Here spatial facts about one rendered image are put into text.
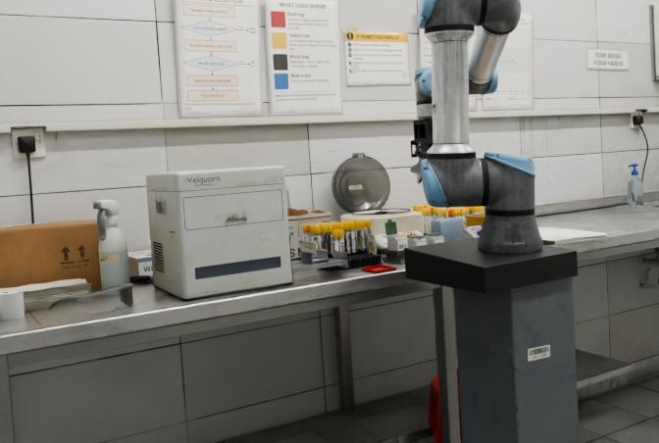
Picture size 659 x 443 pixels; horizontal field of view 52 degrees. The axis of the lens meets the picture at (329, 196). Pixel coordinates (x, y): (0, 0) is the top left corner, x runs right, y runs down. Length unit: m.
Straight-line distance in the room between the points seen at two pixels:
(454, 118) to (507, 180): 0.19
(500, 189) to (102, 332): 0.94
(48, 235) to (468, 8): 1.17
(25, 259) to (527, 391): 1.26
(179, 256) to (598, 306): 2.34
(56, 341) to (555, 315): 1.10
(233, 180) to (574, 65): 2.08
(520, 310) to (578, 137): 1.83
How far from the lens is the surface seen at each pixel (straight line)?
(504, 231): 1.63
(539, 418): 1.71
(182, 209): 1.60
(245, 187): 1.65
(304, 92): 2.45
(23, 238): 1.88
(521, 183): 1.63
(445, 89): 1.61
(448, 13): 1.61
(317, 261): 1.76
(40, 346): 1.53
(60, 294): 1.76
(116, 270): 1.78
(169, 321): 1.57
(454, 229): 2.13
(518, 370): 1.63
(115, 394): 2.30
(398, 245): 1.95
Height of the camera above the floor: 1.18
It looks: 3 degrees down
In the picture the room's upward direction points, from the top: 4 degrees counter-clockwise
